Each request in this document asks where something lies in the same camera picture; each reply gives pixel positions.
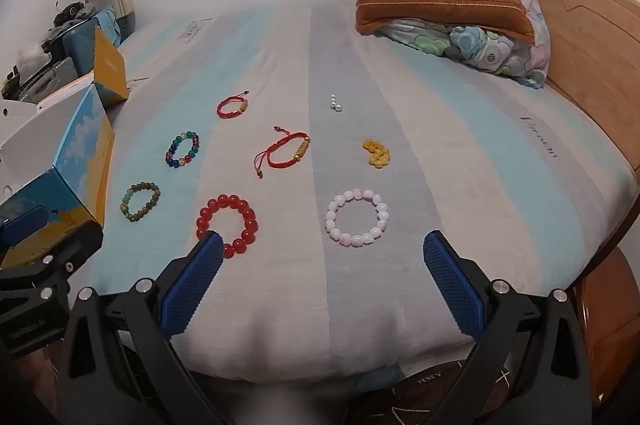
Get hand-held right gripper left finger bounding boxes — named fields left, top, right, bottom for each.
left=56, top=230, right=226, bottom=425

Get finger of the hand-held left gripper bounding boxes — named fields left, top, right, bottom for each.
left=0, top=204, right=104, bottom=306

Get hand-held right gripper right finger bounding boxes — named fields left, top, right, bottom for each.
left=422, top=230, right=596, bottom=425

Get sky print cardboard box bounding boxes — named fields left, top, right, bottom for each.
left=0, top=72, right=117, bottom=268

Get brown green bead bracelet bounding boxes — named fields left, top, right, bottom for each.
left=119, top=182, right=162, bottom=223

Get red cord bracelet short tail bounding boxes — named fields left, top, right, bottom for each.
left=216, top=91, right=251, bottom=120

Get striped bed sheet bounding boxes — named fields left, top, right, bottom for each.
left=85, top=5, right=638, bottom=386

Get small orange blue box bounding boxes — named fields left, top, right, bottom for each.
left=92, top=26, right=131, bottom=107

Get blue case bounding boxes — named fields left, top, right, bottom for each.
left=62, top=8, right=123, bottom=77

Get floral quilt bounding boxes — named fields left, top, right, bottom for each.
left=375, top=0, right=551, bottom=90

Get red bead bracelet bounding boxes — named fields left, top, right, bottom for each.
left=195, top=194, right=259, bottom=259

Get multicolour bead bracelet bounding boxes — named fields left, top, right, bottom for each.
left=165, top=130, right=201, bottom=170

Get pink white bead bracelet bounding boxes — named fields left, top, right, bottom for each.
left=325, top=188, right=389, bottom=247

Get yellow amber bead bracelet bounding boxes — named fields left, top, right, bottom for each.
left=362, top=138, right=391, bottom=169

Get red cord bracelet long tails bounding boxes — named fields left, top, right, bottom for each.
left=252, top=125, right=311, bottom=180

